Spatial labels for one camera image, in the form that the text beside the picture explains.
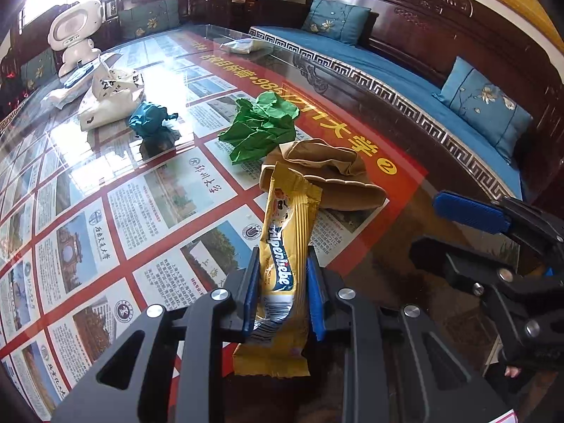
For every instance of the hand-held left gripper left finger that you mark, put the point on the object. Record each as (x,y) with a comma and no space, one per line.
(251,291)

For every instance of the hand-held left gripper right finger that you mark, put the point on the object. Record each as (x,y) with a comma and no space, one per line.
(315,304)

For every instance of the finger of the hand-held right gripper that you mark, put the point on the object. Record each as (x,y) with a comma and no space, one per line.
(440,260)
(471,213)

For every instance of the yellow candy wrapper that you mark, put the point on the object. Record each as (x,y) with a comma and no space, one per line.
(288,229)

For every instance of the blue floral cushion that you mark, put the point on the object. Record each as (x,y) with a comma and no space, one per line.
(335,20)
(480,105)

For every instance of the brown paper bag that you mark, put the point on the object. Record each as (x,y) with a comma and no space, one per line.
(343,185)

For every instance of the green crumpled paper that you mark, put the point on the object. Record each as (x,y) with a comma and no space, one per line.
(260,127)

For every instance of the printed poster under glass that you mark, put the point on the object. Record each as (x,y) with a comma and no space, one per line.
(88,229)

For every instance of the blue patterned-trim seat cushion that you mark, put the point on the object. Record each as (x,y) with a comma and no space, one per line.
(374,66)

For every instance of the teal crumpled paper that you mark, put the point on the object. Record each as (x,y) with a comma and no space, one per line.
(147,119)

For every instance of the carved wooden sofa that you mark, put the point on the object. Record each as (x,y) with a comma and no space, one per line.
(418,13)

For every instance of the white printed plastic bag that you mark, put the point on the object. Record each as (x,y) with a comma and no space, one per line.
(110,105)

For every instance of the white tissue packet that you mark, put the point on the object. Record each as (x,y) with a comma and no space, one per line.
(240,46)

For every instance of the wet wipes packet blue lid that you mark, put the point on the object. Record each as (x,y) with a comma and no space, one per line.
(61,94)

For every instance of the dark wooden side table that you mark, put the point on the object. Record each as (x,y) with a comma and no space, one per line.
(264,13)

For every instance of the teal floral cushion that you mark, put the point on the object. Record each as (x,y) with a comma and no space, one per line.
(37,68)
(150,17)

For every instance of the white robot toy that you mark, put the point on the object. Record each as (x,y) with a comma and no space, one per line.
(70,26)

